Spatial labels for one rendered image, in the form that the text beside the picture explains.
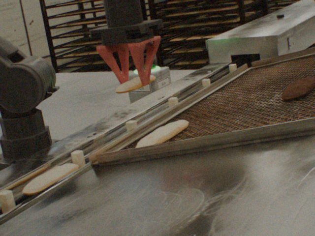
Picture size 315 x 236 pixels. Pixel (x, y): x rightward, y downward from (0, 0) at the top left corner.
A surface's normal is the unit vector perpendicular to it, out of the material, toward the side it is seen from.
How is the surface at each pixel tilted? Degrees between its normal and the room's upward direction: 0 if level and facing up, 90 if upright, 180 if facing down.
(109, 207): 10
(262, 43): 90
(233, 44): 90
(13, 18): 90
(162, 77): 90
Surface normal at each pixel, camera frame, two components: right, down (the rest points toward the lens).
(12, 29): 0.85, 0.00
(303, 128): -0.51, 0.29
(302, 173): -0.30, -0.94
